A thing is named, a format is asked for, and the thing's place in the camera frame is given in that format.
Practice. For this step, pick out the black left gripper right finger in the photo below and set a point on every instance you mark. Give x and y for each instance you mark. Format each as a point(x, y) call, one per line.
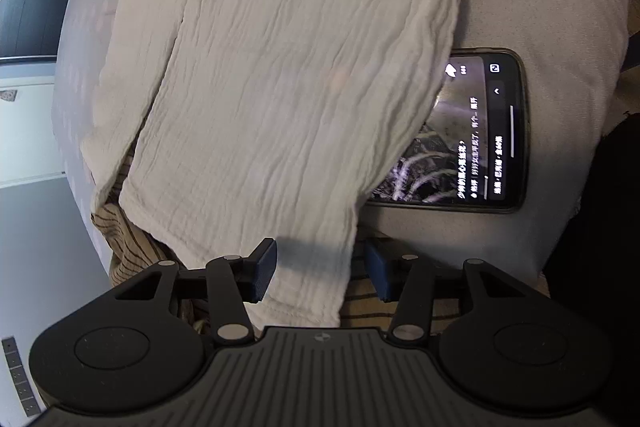
point(415, 283)

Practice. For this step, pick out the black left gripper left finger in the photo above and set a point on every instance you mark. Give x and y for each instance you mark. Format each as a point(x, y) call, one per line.
point(225, 285)

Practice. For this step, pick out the white crinkled cotton garment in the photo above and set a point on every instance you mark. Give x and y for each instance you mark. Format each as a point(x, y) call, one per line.
point(223, 122)

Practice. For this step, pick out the brown striped garment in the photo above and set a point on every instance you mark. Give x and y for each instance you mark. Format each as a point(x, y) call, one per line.
point(134, 250)

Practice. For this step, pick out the black smartphone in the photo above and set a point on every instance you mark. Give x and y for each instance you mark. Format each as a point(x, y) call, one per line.
point(471, 153)

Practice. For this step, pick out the grey pink-dotted bedsheet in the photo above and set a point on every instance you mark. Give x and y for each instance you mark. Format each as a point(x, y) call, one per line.
point(572, 51)

